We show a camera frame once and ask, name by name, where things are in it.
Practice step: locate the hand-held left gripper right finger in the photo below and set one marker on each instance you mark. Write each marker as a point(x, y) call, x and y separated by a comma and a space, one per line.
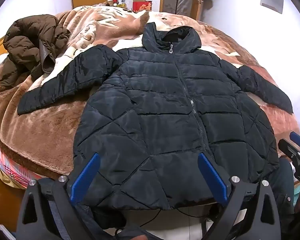
point(212, 177)

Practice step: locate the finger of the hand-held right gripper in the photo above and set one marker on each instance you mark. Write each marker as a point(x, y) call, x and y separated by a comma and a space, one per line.
point(288, 150)
point(298, 140)

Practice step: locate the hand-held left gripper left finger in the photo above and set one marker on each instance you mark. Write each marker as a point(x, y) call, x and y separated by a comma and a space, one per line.
point(85, 177)

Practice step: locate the black puffer jacket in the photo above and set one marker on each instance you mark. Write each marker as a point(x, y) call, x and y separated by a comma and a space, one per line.
point(152, 105)

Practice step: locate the person's right leg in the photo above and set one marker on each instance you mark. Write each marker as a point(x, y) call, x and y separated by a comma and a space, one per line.
point(282, 180)

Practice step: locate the brown cream printed blanket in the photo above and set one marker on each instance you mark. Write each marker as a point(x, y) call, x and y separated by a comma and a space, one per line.
point(47, 130)

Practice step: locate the plaid bed sheet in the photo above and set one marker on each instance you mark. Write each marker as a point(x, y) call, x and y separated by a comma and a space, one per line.
point(7, 170)

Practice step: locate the brown puffer jacket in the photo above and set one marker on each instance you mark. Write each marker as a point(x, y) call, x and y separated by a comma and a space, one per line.
point(27, 37)

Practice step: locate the wooden door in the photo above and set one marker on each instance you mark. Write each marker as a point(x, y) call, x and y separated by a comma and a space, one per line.
point(199, 0)

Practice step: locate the red box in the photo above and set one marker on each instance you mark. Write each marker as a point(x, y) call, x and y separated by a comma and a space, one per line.
point(142, 6)

